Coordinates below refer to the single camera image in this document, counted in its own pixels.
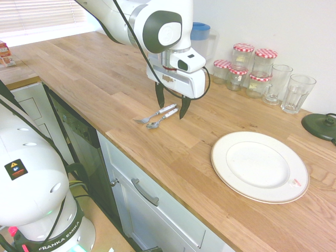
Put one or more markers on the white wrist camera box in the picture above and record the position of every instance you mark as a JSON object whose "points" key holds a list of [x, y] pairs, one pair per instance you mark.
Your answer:
{"points": [[191, 61]]}

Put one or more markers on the orange and white carton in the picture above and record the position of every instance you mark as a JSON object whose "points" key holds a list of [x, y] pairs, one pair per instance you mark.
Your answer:
{"points": [[6, 53]]}

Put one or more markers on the white panelled cabinet door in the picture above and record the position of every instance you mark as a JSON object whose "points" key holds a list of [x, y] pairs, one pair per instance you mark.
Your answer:
{"points": [[31, 101]]}

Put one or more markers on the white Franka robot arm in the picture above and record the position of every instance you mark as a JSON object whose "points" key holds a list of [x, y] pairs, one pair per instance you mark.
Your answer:
{"points": [[31, 170]]}

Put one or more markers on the clear faceted glass tumbler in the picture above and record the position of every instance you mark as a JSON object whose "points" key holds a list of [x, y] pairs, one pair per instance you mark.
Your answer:
{"points": [[296, 94]]}

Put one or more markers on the translucent pitcher with blue lid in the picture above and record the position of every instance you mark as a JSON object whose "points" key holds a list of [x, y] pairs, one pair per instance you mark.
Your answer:
{"points": [[202, 42]]}

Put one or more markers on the white window blinds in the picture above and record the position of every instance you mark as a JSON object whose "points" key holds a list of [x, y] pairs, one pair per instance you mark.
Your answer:
{"points": [[39, 14]]}

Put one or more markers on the white cabinet drawer front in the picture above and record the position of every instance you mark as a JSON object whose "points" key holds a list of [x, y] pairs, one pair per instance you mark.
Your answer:
{"points": [[168, 220]]}

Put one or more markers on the small metal cabinet knob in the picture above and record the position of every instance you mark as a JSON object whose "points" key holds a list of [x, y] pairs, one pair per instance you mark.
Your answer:
{"points": [[114, 182]]}

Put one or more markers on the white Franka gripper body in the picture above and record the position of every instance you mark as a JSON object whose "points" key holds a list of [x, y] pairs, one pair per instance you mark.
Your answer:
{"points": [[194, 84]]}

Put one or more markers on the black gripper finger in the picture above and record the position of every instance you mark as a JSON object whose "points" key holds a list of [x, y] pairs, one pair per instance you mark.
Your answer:
{"points": [[159, 95], [185, 106]]}

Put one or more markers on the dark green round lamp base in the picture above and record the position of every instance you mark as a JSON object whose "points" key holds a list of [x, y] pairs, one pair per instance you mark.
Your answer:
{"points": [[317, 126]]}

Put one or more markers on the small jar red-checked lid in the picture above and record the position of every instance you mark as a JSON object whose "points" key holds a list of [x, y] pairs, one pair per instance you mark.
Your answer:
{"points": [[221, 72], [256, 88], [236, 80]]}

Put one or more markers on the white gold-rimmed plate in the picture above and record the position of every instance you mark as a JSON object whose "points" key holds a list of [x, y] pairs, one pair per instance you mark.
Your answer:
{"points": [[258, 168]]}

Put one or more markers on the tall jar red-checked lid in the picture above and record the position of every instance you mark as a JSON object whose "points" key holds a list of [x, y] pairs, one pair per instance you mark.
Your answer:
{"points": [[242, 57], [265, 64]]}

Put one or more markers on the dark dishwasher front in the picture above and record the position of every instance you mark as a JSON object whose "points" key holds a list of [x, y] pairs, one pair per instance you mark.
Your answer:
{"points": [[84, 147]]}

